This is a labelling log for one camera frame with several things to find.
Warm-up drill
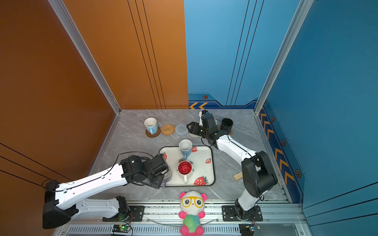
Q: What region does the black mug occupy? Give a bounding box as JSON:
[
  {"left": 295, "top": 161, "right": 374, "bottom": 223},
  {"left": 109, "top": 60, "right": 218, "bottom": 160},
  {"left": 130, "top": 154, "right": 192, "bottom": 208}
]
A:
[{"left": 220, "top": 118, "right": 233, "bottom": 134}]

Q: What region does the grey blue rope coaster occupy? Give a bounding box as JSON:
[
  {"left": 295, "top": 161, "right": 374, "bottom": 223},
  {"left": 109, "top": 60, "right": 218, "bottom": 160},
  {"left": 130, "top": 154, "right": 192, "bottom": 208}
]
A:
[{"left": 175, "top": 124, "right": 189, "bottom": 136}]

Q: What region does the white mug purple handle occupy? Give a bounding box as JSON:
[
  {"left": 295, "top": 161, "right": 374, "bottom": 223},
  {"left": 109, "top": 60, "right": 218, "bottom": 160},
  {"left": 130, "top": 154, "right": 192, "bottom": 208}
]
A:
[{"left": 161, "top": 166, "right": 172, "bottom": 187}]

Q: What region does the light brown wooden coaster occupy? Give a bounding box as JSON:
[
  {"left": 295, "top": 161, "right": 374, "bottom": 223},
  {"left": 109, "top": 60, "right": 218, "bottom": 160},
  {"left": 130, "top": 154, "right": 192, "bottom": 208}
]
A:
[{"left": 145, "top": 127, "right": 161, "bottom": 138}]

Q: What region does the blue mug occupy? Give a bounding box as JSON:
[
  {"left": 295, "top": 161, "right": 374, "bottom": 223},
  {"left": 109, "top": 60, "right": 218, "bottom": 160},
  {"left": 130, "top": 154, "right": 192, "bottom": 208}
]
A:
[
  {"left": 179, "top": 139, "right": 193, "bottom": 160},
  {"left": 144, "top": 118, "right": 158, "bottom": 134}
]

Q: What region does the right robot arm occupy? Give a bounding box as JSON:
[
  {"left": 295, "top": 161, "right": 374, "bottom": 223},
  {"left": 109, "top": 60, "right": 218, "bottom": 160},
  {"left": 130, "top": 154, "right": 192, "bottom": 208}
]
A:
[{"left": 186, "top": 110, "right": 278, "bottom": 221}]

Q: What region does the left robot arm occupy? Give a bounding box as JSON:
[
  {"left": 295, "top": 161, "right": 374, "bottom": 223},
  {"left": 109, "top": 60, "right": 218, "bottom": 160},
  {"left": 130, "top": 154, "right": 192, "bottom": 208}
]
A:
[{"left": 42, "top": 154, "right": 169, "bottom": 229}]

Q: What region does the white strawberry serving tray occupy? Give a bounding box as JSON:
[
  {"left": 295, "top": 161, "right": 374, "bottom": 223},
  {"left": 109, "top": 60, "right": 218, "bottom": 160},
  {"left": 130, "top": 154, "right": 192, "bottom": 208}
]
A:
[{"left": 160, "top": 146, "right": 215, "bottom": 187}]

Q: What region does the red interior mug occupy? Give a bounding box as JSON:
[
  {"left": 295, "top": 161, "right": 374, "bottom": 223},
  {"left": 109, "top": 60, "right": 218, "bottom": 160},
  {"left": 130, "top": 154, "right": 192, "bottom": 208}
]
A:
[{"left": 177, "top": 160, "right": 193, "bottom": 184}]

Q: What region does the small wooden block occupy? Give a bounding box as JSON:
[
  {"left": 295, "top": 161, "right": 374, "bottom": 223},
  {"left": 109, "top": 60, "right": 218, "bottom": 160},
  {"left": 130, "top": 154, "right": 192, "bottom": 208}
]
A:
[{"left": 233, "top": 172, "right": 243, "bottom": 181}]

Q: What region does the left green circuit board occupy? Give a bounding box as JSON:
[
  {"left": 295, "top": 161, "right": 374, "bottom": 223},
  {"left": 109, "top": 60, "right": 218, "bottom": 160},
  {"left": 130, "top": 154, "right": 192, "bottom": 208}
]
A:
[{"left": 111, "top": 224, "right": 132, "bottom": 236}]

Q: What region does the plush panda toy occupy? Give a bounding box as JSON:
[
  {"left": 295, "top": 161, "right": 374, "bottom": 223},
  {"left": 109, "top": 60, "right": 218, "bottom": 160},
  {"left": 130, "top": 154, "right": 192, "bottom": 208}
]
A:
[{"left": 179, "top": 191, "right": 207, "bottom": 236}]

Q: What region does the right circuit board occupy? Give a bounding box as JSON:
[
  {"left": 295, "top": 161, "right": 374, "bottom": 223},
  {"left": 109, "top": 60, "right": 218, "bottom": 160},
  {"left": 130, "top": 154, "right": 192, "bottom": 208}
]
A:
[{"left": 239, "top": 224, "right": 261, "bottom": 236}]

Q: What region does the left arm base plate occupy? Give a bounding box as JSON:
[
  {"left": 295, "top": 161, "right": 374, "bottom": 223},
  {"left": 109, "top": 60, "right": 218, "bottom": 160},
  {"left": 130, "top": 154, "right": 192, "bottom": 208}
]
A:
[{"left": 102, "top": 205, "right": 145, "bottom": 223}]

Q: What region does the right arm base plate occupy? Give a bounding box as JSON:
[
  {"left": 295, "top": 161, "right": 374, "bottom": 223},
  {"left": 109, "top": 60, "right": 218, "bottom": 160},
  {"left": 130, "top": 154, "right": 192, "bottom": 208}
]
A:
[{"left": 221, "top": 205, "right": 263, "bottom": 222}]

